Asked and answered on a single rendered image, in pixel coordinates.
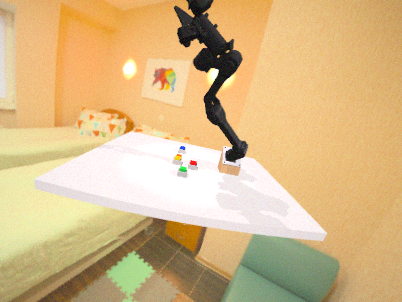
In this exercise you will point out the red button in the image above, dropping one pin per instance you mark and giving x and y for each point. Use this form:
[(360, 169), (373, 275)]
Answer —
[(192, 165)]

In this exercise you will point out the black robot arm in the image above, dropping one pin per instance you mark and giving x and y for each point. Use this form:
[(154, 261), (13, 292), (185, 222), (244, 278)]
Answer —
[(227, 65)]

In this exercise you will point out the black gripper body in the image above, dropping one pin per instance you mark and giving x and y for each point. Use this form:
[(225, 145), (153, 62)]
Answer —
[(198, 7)]

